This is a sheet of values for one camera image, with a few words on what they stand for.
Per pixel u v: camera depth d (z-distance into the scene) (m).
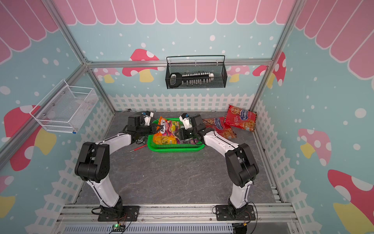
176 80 0.89
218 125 1.08
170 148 0.99
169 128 0.94
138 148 0.99
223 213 0.74
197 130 0.71
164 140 0.97
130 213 0.74
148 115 0.87
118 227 0.73
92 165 0.50
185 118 0.81
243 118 1.10
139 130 0.82
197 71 0.92
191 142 0.99
